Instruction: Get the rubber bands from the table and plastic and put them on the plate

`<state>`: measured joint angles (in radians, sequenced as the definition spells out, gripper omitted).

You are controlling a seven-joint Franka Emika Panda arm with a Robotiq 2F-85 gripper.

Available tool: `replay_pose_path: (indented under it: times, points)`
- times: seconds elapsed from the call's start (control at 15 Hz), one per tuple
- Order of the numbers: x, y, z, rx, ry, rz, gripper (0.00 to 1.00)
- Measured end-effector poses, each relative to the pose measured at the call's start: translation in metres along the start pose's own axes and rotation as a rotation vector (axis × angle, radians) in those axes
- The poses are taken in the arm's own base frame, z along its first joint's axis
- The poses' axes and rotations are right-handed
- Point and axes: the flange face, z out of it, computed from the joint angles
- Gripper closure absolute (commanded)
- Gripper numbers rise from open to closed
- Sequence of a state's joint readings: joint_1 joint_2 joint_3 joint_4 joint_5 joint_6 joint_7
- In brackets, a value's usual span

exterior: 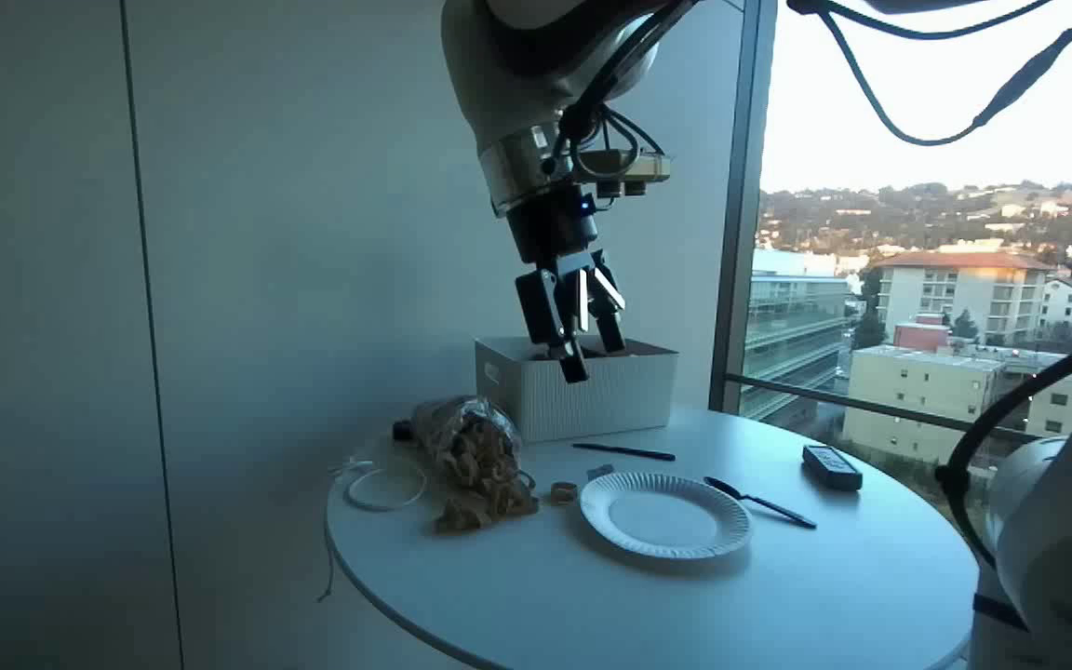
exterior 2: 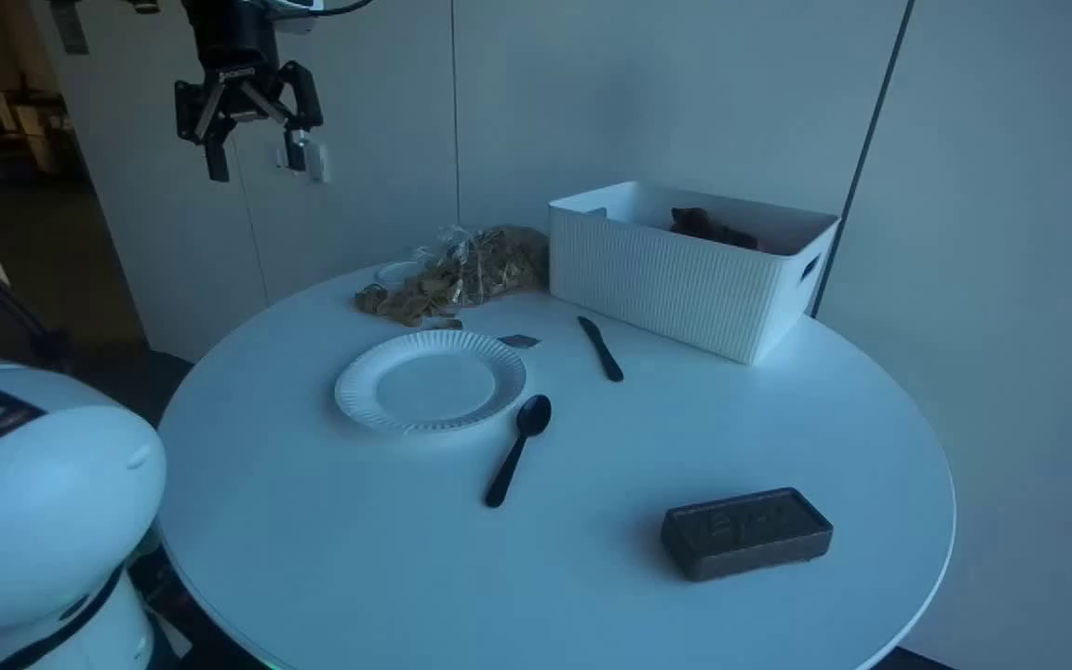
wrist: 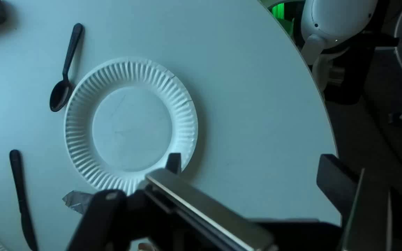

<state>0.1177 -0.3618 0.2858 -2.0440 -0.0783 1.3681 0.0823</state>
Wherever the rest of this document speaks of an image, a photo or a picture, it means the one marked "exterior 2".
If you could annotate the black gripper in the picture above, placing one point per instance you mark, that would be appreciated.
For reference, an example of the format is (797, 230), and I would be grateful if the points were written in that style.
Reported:
(234, 40)

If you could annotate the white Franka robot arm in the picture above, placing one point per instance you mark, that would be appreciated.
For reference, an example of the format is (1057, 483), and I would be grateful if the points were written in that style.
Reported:
(37, 498)

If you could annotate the tan rubber band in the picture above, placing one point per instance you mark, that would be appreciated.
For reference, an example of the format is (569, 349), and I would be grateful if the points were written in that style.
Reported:
(417, 309)
(381, 307)

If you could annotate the white paper plate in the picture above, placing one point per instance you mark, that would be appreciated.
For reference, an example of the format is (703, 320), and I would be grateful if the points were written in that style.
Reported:
(430, 386)

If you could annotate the blurry background shelf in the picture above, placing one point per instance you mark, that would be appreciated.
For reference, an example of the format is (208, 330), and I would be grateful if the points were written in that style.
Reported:
(28, 116)

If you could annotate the black marker pen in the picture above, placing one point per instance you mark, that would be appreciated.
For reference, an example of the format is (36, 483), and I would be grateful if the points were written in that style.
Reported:
(601, 350)

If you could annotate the black plastic spoon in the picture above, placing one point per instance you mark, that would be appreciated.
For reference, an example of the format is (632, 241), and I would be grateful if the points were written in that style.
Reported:
(516, 452)

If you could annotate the white plastic storage bin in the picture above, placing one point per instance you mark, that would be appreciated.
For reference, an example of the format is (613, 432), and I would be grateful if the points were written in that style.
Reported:
(685, 279)

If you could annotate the black rectangular box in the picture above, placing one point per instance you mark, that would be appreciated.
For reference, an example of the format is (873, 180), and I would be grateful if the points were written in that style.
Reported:
(747, 532)

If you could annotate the dark wall sign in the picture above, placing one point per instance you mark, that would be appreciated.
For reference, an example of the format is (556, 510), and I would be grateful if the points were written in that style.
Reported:
(68, 24)

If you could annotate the black wall panel strip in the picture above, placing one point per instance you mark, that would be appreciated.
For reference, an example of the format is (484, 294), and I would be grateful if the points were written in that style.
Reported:
(864, 153)

